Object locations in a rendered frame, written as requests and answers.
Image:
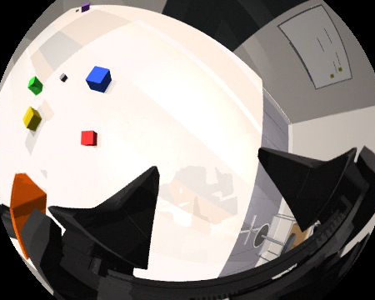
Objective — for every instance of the green block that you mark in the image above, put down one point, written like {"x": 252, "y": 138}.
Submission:
{"x": 33, "y": 84}
{"x": 39, "y": 88}

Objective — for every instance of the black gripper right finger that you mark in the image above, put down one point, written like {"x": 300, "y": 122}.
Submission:
{"x": 306, "y": 184}

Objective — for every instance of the yellow block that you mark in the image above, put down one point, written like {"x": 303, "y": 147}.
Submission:
{"x": 32, "y": 119}

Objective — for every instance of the blue block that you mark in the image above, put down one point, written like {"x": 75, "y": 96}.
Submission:
{"x": 98, "y": 79}

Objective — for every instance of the purple cube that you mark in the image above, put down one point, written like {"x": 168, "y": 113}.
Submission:
{"x": 85, "y": 7}

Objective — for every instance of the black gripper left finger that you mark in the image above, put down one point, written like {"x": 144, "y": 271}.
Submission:
{"x": 123, "y": 223}

